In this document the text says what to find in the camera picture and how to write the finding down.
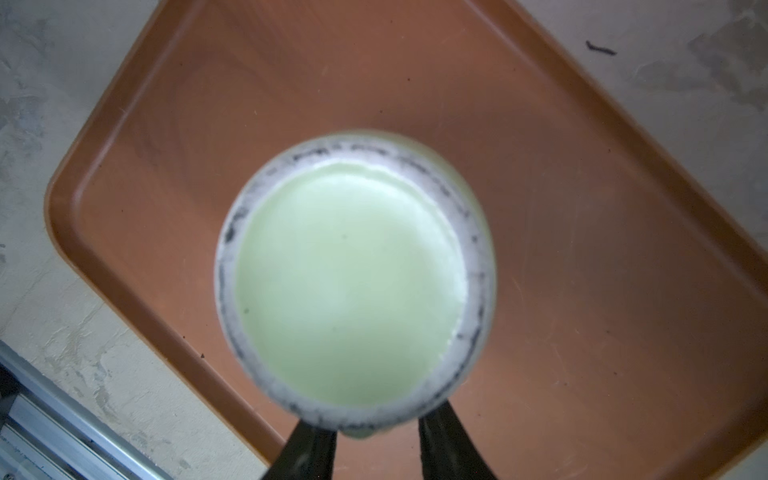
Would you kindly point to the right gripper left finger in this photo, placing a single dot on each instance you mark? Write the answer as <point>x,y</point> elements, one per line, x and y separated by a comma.
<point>308,454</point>

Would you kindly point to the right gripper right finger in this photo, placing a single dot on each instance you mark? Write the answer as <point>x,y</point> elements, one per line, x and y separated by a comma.
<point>446,450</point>

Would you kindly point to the light green mug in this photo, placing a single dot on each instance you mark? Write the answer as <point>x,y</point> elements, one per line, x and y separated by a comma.
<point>356,281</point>

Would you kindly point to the brown rectangular tray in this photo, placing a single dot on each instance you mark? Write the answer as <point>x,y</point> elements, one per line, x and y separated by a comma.
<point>630,334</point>

